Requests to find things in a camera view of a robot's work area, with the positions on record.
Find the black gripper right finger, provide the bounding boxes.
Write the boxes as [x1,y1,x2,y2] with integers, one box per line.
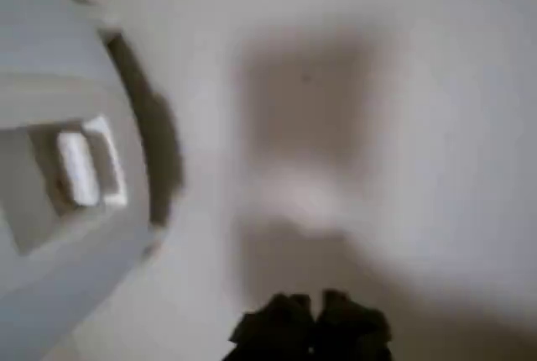
[314,289,394,361]

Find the white electric rice cooker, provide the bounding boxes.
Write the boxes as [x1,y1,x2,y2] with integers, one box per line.
[0,0,186,361]

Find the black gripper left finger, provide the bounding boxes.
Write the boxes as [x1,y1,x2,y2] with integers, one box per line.
[222,292,321,361]

